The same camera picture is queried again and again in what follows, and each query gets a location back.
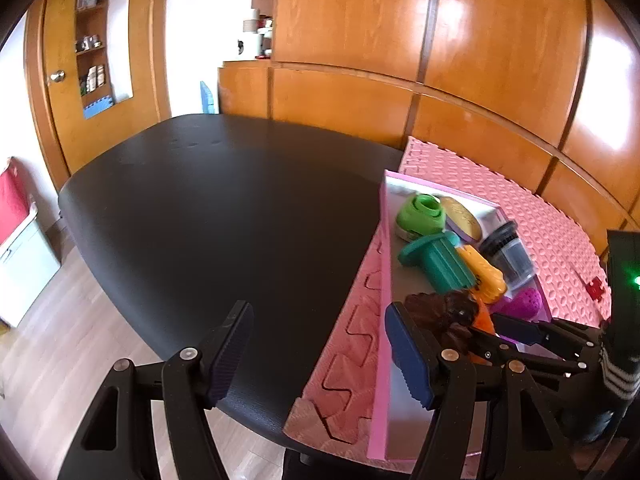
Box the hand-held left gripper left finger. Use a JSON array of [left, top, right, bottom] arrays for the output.
[[57, 300, 255, 480]]

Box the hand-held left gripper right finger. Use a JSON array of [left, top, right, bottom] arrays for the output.
[[384, 301, 576, 480]]

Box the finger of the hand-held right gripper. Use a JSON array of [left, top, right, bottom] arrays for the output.
[[467, 327, 594, 379], [492, 312, 608, 356]]

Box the magenta dotted toy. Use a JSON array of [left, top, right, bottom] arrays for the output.
[[492, 287, 543, 318]]

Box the orange block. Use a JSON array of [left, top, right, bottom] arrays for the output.
[[472, 300, 497, 336]]

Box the brown flower-shaped toy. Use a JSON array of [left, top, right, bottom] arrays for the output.
[[404, 291, 493, 356]]

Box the black and clear cup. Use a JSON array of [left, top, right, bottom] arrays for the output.
[[479, 219, 537, 287]]

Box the pink-edged tray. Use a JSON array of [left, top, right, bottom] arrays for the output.
[[367, 170, 555, 461]]

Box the person's right forearm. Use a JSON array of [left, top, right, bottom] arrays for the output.
[[557, 327, 640, 446]]

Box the yellow and orange toy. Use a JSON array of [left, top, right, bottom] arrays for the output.
[[457, 245, 507, 303]]

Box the teal ribbed cylinder toy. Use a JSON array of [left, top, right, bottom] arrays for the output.
[[397, 231, 477, 293]]

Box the pink foam puzzle mat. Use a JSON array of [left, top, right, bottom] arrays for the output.
[[282, 135, 616, 476]]

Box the light green round toy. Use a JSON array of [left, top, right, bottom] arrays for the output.
[[396, 194, 447, 241]]

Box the pale green storage bin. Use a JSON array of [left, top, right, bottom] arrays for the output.
[[0, 202, 63, 328]]

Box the red bag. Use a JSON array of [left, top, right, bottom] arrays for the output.
[[0, 157, 31, 246]]

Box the wooden door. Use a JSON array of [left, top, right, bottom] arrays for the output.
[[25, 0, 173, 181]]

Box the small blue foam mat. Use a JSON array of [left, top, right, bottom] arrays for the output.
[[82, 95, 116, 120]]

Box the white kitchen appliance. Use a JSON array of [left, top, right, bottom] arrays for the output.
[[254, 16, 276, 59]]

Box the wooden panelled wardrobe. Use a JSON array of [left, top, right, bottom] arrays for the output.
[[217, 0, 640, 241]]

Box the recessed wall shelf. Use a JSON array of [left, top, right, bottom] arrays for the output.
[[72, 0, 136, 121]]

